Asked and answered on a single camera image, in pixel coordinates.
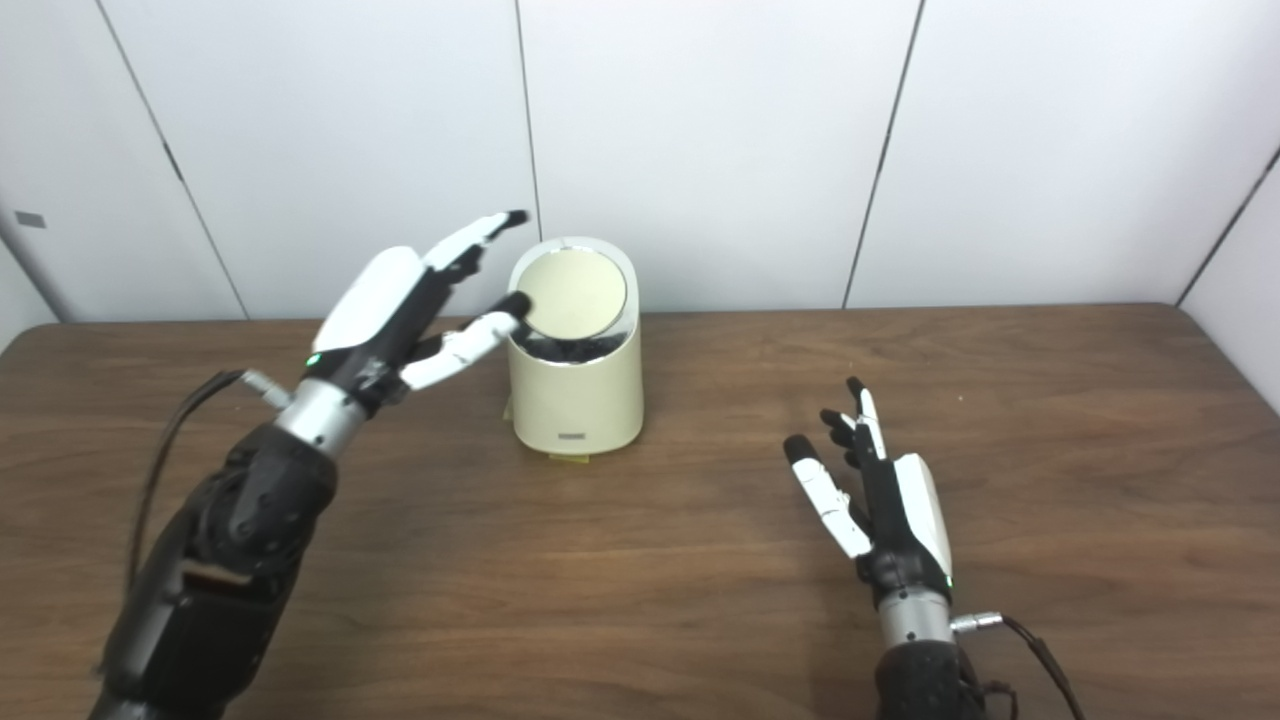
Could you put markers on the white and black left hand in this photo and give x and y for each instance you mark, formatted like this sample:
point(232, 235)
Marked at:
point(375, 300)

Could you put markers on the white and black right hand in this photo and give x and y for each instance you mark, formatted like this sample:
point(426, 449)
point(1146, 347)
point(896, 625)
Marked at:
point(900, 520)

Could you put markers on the cream-colored lidded bin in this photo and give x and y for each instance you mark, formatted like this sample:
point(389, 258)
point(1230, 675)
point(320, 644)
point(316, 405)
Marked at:
point(575, 400)

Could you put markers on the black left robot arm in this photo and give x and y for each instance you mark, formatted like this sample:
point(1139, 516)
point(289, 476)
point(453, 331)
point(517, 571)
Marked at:
point(220, 560)

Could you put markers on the wide yellow tape piece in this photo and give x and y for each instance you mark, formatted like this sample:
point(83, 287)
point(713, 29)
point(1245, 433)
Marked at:
point(568, 457)

